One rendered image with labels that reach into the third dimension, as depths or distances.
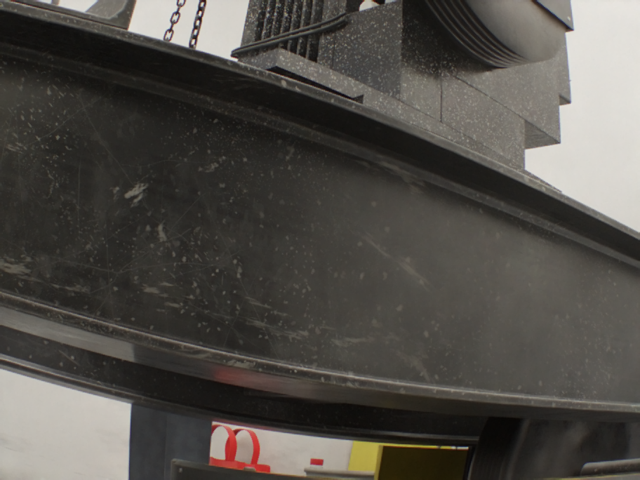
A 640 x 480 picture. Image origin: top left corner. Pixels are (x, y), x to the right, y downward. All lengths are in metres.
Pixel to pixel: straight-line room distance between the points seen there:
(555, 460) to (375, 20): 0.93
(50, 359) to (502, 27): 0.95
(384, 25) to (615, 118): 1.29
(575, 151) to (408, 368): 1.93
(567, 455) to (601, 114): 1.24
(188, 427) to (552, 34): 1.05
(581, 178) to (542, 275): 1.68
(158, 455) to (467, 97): 0.89
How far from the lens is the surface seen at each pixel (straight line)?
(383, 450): 2.14
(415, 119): 1.53
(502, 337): 1.12
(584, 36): 2.99
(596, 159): 2.82
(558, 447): 1.95
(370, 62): 1.65
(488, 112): 1.75
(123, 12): 0.82
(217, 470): 0.60
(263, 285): 0.92
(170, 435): 1.95
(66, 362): 1.66
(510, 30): 1.68
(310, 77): 1.45
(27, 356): 1.63
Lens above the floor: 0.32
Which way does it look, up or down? 14 degrees up
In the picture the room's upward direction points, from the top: 6 degrees clockwise
